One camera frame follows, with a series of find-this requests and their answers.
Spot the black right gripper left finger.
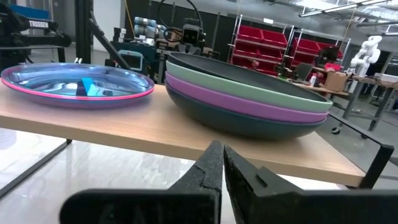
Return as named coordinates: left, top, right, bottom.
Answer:
left=58, top=140, right=224, bottom=224

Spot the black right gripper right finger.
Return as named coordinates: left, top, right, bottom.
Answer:
left=223, top=146, right=398, bottom=224

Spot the light green plate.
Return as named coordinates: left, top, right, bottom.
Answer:
left=165, top=60, right=333, bottom=113

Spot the purple plate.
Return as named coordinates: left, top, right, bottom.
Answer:
left=164, top=71, right=329, bottom=124

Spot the black plate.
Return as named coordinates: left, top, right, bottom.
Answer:
left=167, top=51, right=330, bottom=103

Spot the dark teal plate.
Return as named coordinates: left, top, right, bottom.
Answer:
left=165, top=83, right=327, bottom=141

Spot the blue transparent plate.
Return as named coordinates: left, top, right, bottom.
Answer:
left=1, top=62, right=155, bottom=102

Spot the red storage bin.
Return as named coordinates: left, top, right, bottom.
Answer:
left=233, top=42, right=280, bottom=63
left=262, top=29, right=289, bottom=47
left=292, top=37, right=321, bottom=55
left=238, top=25, right=264, bottom=43

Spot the blue gray roll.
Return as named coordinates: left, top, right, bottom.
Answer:
left=134, top=16, right=158, bottom=28
left=134, top=25, right=167, bottom=39

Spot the teal framed screen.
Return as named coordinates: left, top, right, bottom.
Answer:
left=118, top=49, right=145, bottom=72

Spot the metal storage rack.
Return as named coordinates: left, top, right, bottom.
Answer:
left=228, top=14, right=352, bottom=78

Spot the dark laptop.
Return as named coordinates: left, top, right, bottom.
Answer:
left=294, top=62, right=315, bottom=81

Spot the cardboard box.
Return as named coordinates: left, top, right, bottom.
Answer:
left=324, top=70, right=349, bottom=92

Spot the fluorescent ceiling light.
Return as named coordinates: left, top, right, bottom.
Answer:
left=298, top=0, right=392, bottom=18

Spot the wheeled work table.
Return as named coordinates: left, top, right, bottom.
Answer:
left=290, top=74, right=398, bottom=139

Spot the white humanoid robot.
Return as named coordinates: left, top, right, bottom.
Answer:
left=350, top=35, right=383, bottom=78

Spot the blue panel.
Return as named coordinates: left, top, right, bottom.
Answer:
left=8, top=2, right=50, bottom=21

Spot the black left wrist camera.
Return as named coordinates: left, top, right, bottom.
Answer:
left=181, top=24, right=206, bottom=47

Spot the wooden shelf with black frame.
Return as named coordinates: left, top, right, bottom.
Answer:
left=0, top=81, right=396, bottom=200

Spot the black table frame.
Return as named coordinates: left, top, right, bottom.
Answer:
left=73, top=0, right=131, bottom=71

